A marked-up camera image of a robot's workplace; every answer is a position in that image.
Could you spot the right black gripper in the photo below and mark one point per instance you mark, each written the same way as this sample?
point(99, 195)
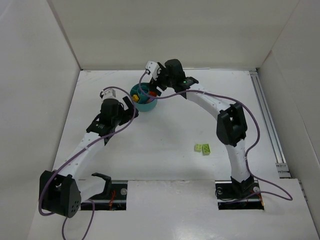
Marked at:
point(157, 83)

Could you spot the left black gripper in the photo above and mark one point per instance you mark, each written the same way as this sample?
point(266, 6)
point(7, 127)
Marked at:
point(125, 110)

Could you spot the large purple lego brick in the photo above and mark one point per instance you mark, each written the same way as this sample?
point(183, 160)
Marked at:
point(149, 100)

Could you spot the yellow lego brick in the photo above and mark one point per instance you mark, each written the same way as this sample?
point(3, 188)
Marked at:
point(135, 98)

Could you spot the teal square lego brick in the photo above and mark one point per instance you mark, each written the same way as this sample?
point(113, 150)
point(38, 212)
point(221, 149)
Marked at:
point(143, 93)

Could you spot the light green lego brick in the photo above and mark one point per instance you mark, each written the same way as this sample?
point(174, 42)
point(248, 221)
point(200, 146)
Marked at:
point(198, 147)

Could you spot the green orange lego brick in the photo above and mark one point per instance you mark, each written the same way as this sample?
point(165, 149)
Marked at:
point(206, 149)

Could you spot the orange round lego piece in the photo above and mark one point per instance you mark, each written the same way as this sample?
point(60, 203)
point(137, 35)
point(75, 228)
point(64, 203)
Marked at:
point(153, 94)

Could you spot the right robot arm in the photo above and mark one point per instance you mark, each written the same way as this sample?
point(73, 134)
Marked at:
point(231, 125)

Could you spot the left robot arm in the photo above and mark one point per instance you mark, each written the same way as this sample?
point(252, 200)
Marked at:
point(62, 191)

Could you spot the teal round divided container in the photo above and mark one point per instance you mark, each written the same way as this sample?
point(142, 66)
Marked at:
point(143, 107)

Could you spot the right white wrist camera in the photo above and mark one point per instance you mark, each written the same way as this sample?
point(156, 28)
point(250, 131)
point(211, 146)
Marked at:
point(154, 69)

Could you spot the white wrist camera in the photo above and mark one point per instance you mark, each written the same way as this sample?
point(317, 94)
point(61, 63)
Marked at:
point(154, 69)
point(107, 94)

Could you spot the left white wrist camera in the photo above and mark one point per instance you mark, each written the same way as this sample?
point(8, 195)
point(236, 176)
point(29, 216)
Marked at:
point(107, 94)

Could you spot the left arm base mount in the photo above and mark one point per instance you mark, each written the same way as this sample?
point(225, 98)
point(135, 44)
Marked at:
point(101, 193)

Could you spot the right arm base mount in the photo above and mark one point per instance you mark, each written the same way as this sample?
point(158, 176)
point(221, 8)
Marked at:
point(232, 195)

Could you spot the aluminium rail right edge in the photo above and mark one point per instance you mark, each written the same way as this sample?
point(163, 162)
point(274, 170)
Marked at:
point(280, 160)

